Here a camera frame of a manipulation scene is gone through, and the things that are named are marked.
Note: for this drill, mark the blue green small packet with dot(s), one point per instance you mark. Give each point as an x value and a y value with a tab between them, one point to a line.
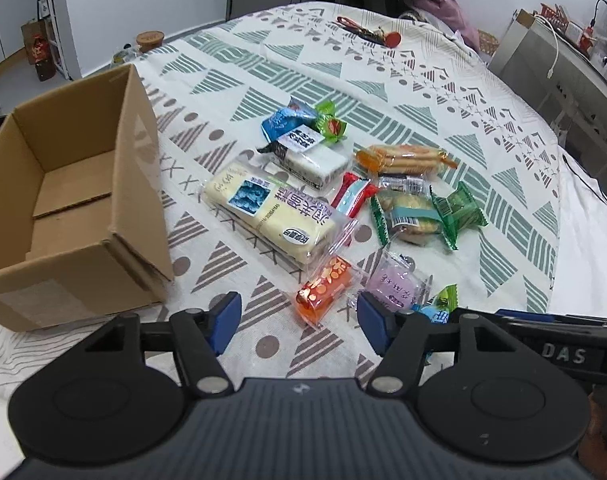
438	310

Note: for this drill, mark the orange snack packet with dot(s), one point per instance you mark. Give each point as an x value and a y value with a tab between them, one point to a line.
316	297

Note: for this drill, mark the blue snack packet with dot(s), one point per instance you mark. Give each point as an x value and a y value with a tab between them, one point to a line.
287	118

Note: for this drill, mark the person's right hand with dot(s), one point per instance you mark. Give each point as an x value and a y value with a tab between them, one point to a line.
592	452

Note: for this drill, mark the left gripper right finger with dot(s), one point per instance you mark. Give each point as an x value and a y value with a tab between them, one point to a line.
403	342

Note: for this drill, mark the brown cardboard box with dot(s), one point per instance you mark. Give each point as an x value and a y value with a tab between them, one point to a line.
82	228

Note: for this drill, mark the green snack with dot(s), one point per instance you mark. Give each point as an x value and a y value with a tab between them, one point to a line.
457	212

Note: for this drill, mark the white cake snack pack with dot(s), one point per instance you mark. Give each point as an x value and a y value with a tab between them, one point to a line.
303	153

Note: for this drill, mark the green candy packet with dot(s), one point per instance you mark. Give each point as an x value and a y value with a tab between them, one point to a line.
326	123

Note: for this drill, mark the large cream cake package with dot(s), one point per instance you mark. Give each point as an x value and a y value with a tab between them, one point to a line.
301	227

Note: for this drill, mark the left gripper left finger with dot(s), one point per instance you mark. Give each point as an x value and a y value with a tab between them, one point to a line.
196	338

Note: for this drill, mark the green teal pastry pack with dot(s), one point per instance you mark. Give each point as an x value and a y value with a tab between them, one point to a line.
409	217

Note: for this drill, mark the small clear wrapped snack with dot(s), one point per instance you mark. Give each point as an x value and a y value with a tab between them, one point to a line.
404	183

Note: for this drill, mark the pink clothing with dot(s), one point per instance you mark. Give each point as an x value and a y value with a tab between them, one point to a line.
450	13

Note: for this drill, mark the red basket on desk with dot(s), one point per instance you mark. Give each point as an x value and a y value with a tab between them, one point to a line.
559	18

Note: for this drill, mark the cork lid jar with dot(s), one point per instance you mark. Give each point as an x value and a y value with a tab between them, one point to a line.
149	40

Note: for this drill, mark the white desk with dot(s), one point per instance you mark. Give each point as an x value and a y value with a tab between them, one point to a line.
545	70

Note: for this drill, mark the orange biscuit stick pack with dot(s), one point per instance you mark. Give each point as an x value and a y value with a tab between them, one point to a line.
407	159

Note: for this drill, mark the white slim rack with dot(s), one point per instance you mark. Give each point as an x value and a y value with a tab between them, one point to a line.
46	14

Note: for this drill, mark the red white snack bar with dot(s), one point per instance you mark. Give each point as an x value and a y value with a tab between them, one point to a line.
352	194

